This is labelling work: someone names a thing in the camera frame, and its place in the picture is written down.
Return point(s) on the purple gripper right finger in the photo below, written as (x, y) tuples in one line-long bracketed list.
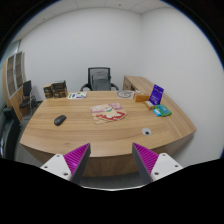
[(153, 166)]

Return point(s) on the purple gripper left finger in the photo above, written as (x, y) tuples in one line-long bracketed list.
[(69, 166)]

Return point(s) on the black computer mouse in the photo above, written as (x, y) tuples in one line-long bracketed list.
[(59, 120)]

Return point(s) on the illustrated cork mouse pad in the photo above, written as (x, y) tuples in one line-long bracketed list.
[(108, 113)]

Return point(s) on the blue small box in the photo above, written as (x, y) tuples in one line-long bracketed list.
[(157, 112)]

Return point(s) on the green box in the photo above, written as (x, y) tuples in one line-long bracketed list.
[(163, 110)]

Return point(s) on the wooden office desk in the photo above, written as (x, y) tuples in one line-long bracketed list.
[(111, 143)]

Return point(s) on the yellow small box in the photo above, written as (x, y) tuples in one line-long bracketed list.
[(149, 105)]

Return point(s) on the brown cardboard box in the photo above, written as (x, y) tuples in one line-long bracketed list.
[(140, 97)]

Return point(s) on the white green leaflet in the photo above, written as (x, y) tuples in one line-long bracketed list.
[(77, 95)]

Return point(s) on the purple standing card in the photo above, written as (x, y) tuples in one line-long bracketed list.
[(156, 95)]

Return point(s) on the black chair at left edge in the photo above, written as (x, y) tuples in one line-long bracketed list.
[(10, 128)]

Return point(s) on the dark brown box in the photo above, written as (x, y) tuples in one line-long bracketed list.
[(59, 89)]

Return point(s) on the black side chair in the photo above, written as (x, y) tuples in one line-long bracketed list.
[(28, 99)]

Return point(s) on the round grey coaster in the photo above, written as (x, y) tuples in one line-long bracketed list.
[(125, 94)]

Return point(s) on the small brown box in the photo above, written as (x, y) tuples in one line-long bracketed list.
[(48, 91)]

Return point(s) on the black mesh office chair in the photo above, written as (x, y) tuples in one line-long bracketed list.
[(99, 79)]

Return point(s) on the wooden shelf cabinet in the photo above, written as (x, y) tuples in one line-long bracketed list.
[(13, 78)]

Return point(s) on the desk cable grommet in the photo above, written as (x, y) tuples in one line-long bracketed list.
[(146, 131)]

